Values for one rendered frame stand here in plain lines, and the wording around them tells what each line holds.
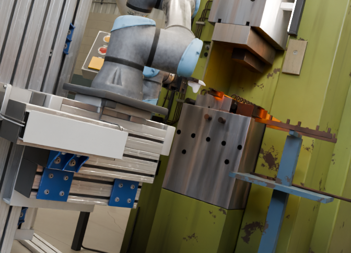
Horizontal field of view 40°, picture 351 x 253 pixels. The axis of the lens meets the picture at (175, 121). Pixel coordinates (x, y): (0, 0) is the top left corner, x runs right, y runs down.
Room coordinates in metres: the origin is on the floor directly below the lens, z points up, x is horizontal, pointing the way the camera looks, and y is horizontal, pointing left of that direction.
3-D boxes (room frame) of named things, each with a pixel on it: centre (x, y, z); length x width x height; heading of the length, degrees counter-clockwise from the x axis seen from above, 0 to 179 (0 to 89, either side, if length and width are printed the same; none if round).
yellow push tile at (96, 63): (2.52, 0.48, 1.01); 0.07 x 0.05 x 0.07; 84
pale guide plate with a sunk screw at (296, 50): (2.37, -0.50, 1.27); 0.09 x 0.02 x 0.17; 59
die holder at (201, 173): (2.58, -0.32, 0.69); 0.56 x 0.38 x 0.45; 149
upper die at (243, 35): (2.60, -0.27, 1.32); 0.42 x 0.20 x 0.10; 149
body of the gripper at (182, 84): (2.03, 0.05, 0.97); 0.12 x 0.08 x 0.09; 149
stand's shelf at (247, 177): (2.05, -0.51, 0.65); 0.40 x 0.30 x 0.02; 65
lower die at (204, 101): (2.60, -0.27, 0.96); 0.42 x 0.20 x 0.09; 149
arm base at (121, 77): (1.37, 0.18, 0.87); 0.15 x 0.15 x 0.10
